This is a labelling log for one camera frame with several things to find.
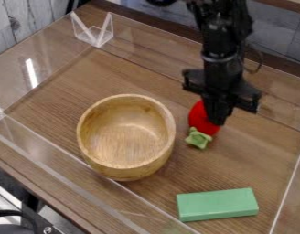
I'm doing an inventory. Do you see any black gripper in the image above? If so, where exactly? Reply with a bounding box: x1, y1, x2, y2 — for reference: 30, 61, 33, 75
180, 69, 264, 126

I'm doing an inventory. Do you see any red plush strawberry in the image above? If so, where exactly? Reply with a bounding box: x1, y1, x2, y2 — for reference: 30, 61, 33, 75
184, 100, 221, 150

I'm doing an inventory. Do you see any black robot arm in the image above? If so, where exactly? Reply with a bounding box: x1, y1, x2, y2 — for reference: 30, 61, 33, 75
181, 0, 262, 125

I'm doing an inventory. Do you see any wooden bowl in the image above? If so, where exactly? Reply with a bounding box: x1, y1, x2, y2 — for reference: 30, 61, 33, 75
75, 94, 176, 181

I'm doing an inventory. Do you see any green rectangular block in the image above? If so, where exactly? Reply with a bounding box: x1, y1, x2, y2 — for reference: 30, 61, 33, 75
176, 188, 258, 222

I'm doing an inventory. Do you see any clear acrylic corner bracket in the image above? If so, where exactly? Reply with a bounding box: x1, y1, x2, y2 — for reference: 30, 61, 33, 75
70, 12, 113, 48

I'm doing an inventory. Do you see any black metal clamp bracket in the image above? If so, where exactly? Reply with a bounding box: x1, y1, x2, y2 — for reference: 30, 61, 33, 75
21, 204, 63, 234

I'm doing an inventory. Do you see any black cable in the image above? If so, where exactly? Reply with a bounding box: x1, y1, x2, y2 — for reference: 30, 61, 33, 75
0, 209, 35, 234

